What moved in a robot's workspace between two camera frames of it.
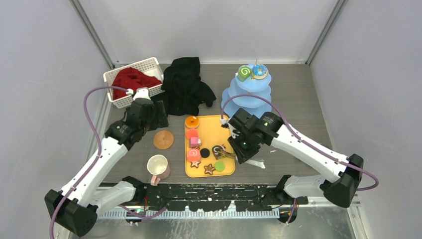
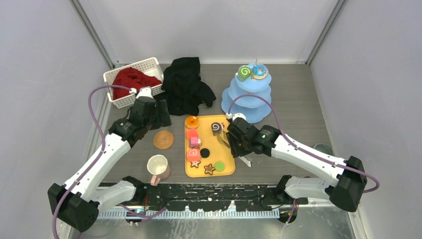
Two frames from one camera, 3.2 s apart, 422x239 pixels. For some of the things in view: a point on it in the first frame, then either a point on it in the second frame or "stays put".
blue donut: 260,71 stays put
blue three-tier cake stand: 256,105 stays put
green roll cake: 244,72 stays put
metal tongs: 221,154 → 223,137
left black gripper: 159,121 stays put
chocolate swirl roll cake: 216,154 → 216,128
